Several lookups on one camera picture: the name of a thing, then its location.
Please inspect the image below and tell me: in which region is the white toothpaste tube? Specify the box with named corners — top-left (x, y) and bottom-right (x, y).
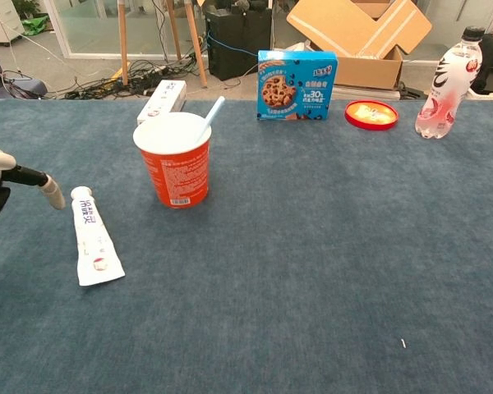
top-left (70, 186), bottom-right (127, 287)

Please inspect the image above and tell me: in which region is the light blue toothbrush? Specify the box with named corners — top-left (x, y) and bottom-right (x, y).
top-left (187, 95), bottom-right (226, 149)

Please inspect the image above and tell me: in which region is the white toothpaste carton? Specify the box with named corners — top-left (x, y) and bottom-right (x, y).
top-left (136, 79), bottom-right (187, 126)

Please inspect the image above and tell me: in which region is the dark blue rounded machine base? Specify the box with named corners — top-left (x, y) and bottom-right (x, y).
top-left (0, 34), bottom-right (48, 100)

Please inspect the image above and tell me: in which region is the white cabinet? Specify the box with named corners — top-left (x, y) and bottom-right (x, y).
top-left (0, 0), bottom-right (25, 44)

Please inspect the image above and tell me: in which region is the green bag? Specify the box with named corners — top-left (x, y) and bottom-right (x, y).
top-left (20, 15), bottom-right (50, 37)

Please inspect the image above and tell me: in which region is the red paper cup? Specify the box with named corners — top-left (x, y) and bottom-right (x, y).
top-left (132, 112), bottom-right (213, 209)

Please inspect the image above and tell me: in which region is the short wooden easel leg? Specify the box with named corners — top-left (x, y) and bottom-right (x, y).
top-left (166, 0), bottom-right (182, 62)

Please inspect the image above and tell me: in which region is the blue cookie box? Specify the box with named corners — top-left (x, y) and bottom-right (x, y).
top-left (256, 49), bottom-right (339, 122)

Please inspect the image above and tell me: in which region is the blue table mat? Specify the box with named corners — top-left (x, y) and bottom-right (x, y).
top-left (0, 98), bottom-right (493, 394)

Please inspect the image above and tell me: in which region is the red round lid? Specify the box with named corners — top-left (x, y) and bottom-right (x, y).
top-left (343, 99), bottom-right (400, 131)

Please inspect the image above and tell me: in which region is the open cardboard box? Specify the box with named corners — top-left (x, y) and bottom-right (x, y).
top-left (286, 0), bottom-right (433, 91)

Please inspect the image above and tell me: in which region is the pink white drink bottle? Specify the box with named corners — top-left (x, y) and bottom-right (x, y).
top-left (414, 25), bottom-right (486, 140)

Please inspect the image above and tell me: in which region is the floor cable bundle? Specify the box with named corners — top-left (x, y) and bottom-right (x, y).
top-left (63, 57), bottom-right (209, 101)

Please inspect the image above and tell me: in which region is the aluminium rail stack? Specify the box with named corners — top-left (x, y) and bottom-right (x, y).
top-left (331, 84), bottom-right (402, 101)

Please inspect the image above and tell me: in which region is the black flat bracket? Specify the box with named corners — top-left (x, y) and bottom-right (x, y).
top-left (397, 80), bottom-right (422, 100)

